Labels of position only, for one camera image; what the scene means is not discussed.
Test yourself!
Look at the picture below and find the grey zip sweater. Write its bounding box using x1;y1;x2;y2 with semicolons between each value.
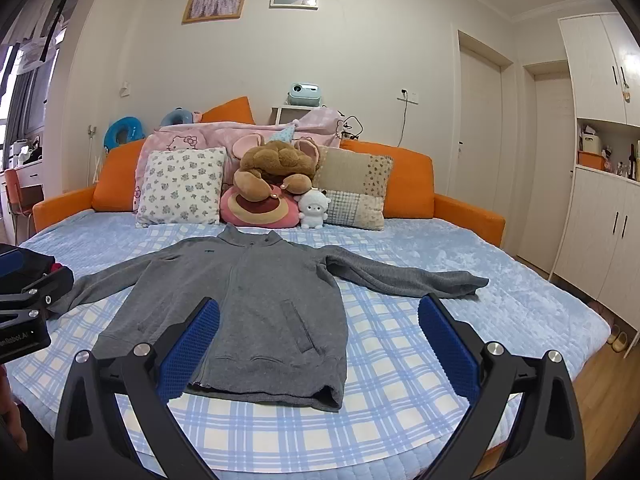
50;226;487;412

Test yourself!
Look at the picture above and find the person left hand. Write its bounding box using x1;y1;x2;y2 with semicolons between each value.
0;366;28;452

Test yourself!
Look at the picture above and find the orange chair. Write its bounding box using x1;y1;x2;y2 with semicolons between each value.
4;169;43;245

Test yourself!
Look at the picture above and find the white desk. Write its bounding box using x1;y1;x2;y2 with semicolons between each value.
1;159;44;204

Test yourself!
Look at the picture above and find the orange back cushion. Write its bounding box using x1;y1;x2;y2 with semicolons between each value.
91;140;144;212

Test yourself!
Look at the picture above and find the white wardrobe cabinet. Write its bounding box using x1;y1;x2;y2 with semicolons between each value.
551;12;640;328

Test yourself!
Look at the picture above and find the white floral pillow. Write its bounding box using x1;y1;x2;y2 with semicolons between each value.
136;148;226;226

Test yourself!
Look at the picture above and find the pink round plush cushion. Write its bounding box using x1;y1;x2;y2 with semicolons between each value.
220;186;299;229

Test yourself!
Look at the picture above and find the small white plush toy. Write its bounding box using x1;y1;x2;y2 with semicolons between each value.
296;188;331;230

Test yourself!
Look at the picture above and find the brown plush bear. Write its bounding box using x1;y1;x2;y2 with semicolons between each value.
232;134;320;203

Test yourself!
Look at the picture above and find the beige patchwork pillow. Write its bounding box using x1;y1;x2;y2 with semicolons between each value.
312;146;393;231

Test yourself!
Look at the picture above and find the pink hello kitty blanket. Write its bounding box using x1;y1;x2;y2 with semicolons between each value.
132;106;344;212

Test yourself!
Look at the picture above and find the white room door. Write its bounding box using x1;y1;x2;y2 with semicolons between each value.
447;29;516;212

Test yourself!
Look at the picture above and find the teal mini projector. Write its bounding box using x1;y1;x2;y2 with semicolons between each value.
286;82;322;107

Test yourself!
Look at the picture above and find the blue swim ring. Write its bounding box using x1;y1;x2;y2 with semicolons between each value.
103;116;147;152

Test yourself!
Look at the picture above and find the orange sofa bed frame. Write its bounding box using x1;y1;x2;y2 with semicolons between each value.
31;96;507;248

